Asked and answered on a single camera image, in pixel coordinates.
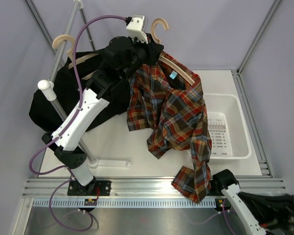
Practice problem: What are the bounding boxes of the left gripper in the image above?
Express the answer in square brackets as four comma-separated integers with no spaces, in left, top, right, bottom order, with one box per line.
[120,33,163,82]

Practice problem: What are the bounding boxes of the beige hanger of plaid shirt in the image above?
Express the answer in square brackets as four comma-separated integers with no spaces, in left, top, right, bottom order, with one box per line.
[150,18,196,86]

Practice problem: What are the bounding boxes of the plaid shirt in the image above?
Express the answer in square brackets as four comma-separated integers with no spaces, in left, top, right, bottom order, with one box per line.
[127,52,212,203]

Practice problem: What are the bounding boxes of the beige hanger of black shirt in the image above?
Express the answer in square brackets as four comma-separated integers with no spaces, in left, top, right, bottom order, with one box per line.
[52,34,98,69]

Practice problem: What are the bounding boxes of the black shirt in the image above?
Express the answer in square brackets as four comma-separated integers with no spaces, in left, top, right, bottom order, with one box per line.
[28,50,138,133]

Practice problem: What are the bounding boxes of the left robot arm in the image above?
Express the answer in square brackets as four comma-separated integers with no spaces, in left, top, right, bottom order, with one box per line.
[42,36,164,195]

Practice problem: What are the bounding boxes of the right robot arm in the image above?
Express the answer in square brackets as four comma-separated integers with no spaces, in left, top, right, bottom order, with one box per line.
[211,169,294,235]

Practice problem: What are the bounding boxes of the clothes rack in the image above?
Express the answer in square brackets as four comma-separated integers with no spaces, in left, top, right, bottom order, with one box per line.
[37,0,132,169]

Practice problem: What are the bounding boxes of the white plastic basket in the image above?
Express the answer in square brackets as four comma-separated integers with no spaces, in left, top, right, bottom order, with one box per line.
[203,94,251,160]

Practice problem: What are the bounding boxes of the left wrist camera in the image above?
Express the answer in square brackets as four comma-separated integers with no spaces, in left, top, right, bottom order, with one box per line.
[126,14,148,44]

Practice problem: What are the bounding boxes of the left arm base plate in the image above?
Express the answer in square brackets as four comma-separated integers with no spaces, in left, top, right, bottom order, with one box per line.
[67,180,111,196]

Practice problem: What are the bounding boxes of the white slotted cable duct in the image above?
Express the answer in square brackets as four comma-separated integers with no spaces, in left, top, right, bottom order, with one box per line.
[32,198,217,209]

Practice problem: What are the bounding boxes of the aluminium rail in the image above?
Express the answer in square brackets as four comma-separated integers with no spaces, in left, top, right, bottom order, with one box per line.
[22,177,288,198]

